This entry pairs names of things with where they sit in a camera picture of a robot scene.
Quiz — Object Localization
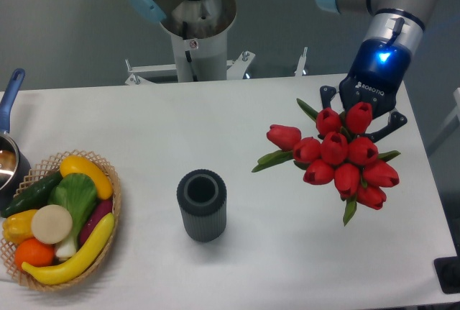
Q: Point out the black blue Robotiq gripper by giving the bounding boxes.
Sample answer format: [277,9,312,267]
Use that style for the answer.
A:
[319,39,411,143]

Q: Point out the red tulip bouquet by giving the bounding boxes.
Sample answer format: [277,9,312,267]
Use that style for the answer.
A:
[252,99,400,225]

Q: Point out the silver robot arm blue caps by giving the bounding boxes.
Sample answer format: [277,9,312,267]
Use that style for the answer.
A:
[316,0,438,142]

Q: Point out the dark grey ribbed vase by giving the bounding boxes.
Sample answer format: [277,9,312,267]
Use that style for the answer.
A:
[176,169,227,242]

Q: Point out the black device at table edge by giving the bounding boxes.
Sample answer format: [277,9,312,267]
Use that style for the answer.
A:
[433,256,459,294]

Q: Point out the purple sweet potato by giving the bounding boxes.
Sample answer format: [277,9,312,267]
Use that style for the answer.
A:
[78,199,113,247]

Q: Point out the yellow squash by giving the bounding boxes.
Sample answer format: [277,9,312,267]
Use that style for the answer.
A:
[60,155,113,200]

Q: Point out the green bok choy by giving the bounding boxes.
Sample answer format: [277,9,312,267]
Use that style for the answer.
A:
[47,173,97,261]

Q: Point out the beige round disc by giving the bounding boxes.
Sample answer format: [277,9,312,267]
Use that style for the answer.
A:
[31,204,73,245]

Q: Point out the green cucumber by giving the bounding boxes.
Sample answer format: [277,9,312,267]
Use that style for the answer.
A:
[1,172,63,218]

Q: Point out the yellow banana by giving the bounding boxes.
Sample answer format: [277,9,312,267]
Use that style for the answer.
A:
[22,213,115,286]

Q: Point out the orange fruit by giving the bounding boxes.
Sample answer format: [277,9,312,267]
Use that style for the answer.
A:
[14,238,55,270]

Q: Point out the yellow bell pepper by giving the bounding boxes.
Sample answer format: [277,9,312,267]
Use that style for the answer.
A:
[2,209,38,245]

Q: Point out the woven wicker basket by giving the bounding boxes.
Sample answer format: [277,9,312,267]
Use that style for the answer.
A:
[1,150,121,291]

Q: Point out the white metal mounting frame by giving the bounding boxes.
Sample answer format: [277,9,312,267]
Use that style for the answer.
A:
[124,46,308,86]

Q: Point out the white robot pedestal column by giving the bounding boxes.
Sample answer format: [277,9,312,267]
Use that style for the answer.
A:
[124,0,237,83]

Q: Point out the blue handled saucepan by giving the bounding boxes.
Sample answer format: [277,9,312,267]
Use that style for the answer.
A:
[1,68,30,210]

